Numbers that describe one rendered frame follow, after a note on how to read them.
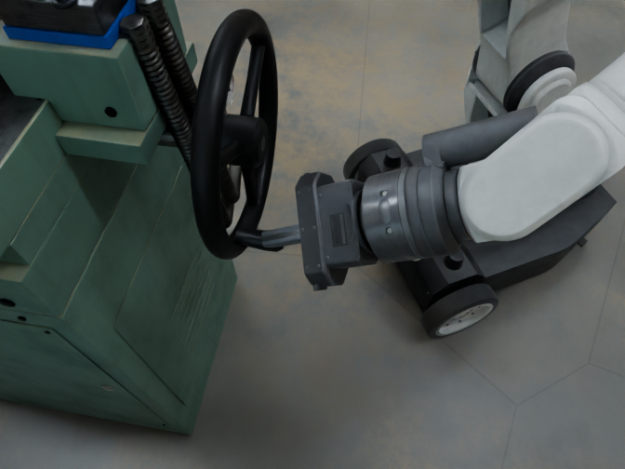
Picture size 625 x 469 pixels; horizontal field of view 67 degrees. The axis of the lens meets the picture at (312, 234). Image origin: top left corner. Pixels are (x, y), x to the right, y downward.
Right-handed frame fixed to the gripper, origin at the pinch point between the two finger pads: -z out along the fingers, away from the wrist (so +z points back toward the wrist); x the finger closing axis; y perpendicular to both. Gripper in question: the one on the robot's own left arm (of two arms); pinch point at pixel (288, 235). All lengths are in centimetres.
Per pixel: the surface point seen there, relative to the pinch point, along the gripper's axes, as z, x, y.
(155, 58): -5.0, 17.8, 12.5
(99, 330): -30.4, -8.5, 2.6
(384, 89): -30, 68, -127
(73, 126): -16.5, 13.7, 14.0
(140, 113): -8.4, 13.3, 12.0
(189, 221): -37.2, 9.4, -22.6
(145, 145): -9.8, 10.7, 10.4
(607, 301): 31, -19, -115
